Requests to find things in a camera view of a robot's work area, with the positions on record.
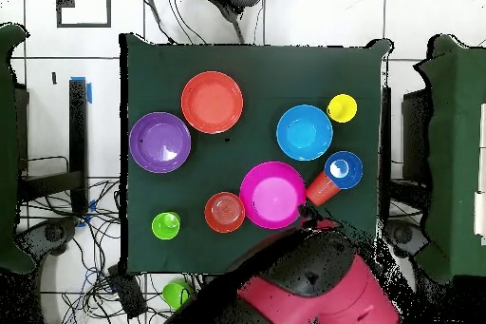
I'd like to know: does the red-orange plastic cup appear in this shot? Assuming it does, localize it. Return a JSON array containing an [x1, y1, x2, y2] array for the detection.
[[305, 170, 342, 207]]

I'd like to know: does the pink plastic bowl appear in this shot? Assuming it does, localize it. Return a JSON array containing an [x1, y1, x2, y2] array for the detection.
[[238, 161, 308, 230]]

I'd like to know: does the small orange bowl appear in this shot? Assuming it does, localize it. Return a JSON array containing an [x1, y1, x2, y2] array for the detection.
[[203, 191, 247, 235]]

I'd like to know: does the small dark blue bowl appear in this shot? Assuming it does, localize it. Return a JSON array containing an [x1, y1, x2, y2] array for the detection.
[[323, 150, 365, 191]]

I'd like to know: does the light blue plastic bowl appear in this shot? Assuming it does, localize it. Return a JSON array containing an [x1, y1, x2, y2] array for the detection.
[[275, 104, 334, 162]]

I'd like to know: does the grey chair base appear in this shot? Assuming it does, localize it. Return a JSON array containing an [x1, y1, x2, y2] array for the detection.
[[383, 219, 430, 258]]

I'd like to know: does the lemon yellow plastic cup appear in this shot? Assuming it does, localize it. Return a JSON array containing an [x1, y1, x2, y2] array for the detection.
[[327, 93, 359, 124]]

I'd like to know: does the dark green tablecloth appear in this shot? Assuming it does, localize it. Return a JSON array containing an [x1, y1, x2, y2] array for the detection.
[[119, 32, 392, 276]]

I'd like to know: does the green plastic cup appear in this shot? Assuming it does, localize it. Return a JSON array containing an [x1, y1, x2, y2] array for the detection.
[[151, 211, 182, 241]]

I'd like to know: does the large shallow orange bowl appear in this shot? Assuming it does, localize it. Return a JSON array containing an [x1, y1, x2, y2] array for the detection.
[[180, 70, 245, 136]]

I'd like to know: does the green bowl on floor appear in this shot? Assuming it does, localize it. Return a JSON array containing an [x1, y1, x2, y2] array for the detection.
[[161, 280, 194, 311]]

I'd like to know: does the purple plastic bowl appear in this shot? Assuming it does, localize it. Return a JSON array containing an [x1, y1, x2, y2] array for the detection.
[[128, 111, 192, 175]]

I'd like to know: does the green cloth side table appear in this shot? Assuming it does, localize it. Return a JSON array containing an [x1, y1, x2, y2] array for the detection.
[[0, 22, 37, 274], [413, 33, 486, 285]]

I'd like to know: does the black power strip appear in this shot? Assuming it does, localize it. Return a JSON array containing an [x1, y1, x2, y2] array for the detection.
[[106, 265, 148, 320]]

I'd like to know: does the blue tape strip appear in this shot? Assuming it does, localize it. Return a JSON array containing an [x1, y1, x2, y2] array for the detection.
[[70, 76, 93, 105]]

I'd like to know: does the black chair base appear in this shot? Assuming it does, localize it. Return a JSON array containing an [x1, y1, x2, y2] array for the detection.
[[14, 217, 79, 264]]

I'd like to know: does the black stand frame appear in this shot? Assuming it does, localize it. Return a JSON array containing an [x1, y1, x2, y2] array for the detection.
[[16, 78, 90, 216], [380, 86, 432, 188]]

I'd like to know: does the tangle of floor cables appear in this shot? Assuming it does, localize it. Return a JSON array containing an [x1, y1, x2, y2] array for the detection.
[[18, 177, 198, 324]]

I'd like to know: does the black square frame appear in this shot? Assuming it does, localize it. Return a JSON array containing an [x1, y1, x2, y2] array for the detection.
[[55, 0, 112, 29]]

